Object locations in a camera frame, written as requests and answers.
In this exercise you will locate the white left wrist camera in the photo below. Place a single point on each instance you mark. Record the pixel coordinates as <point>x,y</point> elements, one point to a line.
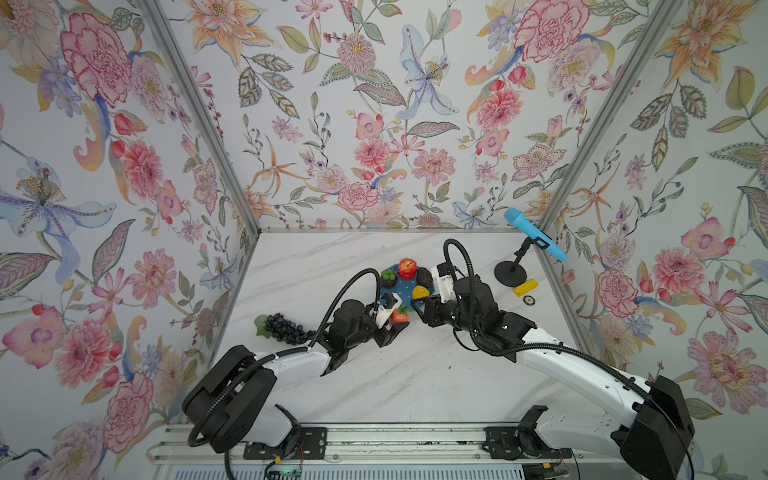
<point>382,316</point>

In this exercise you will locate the aluminium corner post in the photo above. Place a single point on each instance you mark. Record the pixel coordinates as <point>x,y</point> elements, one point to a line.
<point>650,35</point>
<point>162,32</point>

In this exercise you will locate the blue polka dot plate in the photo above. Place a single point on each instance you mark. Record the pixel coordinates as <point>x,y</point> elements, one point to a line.
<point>403,288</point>

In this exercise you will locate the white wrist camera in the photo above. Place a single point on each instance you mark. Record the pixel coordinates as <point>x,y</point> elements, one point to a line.
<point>445,289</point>
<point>382,316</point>

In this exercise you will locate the yellow toy block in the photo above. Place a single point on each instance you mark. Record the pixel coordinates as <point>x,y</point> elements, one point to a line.
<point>525,288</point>

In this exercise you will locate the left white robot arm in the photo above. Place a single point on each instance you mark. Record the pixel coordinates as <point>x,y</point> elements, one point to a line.
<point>230,401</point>

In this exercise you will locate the aluminium corner post left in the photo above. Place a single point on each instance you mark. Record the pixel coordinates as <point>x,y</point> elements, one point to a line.
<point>162,32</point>

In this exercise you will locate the dark brown toy avocado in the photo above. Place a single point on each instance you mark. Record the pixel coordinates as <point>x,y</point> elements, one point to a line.
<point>424,277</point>

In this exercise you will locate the dark purple toy grape bunch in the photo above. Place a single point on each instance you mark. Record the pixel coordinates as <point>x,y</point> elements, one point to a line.
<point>281,329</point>

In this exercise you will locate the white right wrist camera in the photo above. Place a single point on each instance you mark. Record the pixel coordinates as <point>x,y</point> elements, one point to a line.
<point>445,289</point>

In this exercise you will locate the aluminium corner post right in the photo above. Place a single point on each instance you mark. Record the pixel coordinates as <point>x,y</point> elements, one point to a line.
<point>650,35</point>

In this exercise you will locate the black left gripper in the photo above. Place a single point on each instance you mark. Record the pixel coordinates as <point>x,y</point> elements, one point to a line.
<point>386,336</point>

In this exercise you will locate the blue toy microphone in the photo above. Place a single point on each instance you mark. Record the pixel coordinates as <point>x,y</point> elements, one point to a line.
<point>517,219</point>

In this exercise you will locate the black microphone stand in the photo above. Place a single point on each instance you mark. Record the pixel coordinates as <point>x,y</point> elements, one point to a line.
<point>511,273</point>

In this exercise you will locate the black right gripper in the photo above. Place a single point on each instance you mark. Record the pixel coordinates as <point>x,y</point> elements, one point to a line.
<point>435,310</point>

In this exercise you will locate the red yellow toy apple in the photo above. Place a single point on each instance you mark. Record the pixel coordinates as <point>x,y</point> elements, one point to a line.
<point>407,269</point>

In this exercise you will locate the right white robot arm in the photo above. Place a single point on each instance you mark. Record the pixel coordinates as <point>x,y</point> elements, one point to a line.
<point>647,424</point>

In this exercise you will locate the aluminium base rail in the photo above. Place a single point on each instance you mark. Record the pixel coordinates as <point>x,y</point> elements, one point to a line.
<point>379,451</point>

